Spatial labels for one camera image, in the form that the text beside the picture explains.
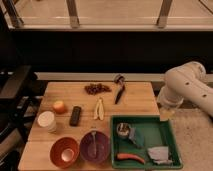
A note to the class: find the grey folded cloth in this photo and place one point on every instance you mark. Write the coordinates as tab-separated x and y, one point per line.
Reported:
160	155

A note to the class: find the orange bowl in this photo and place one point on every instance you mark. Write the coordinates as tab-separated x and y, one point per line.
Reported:
58	147

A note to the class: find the white cup in orange bowl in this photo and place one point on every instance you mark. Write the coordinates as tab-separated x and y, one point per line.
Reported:
67	155

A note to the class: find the orange carrot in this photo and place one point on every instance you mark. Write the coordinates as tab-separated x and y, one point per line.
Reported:
123	156

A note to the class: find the green plastic tray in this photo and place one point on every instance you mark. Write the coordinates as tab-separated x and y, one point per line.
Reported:
155	132

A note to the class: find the bunch of dark grapes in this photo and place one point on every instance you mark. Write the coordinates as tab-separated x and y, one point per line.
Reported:
93	89

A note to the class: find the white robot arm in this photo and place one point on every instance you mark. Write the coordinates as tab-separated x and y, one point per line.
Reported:
186	82

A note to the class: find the purple bowl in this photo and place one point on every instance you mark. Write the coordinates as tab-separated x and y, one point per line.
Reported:
103	147

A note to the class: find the black remote control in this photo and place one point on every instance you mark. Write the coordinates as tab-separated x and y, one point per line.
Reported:
75	116

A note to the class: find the orange fruit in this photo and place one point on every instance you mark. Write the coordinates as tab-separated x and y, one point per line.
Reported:
59	107

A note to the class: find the metal fork in bowl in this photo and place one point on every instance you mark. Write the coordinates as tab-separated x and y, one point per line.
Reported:
93	133

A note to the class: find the teal cloth in tray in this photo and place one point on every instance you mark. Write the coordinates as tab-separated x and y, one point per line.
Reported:
136	138

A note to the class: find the black handled pizza cutter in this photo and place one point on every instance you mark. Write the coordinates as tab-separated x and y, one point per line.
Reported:
120	81

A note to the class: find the black chair at left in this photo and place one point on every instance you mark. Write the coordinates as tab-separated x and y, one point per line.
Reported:
15	96

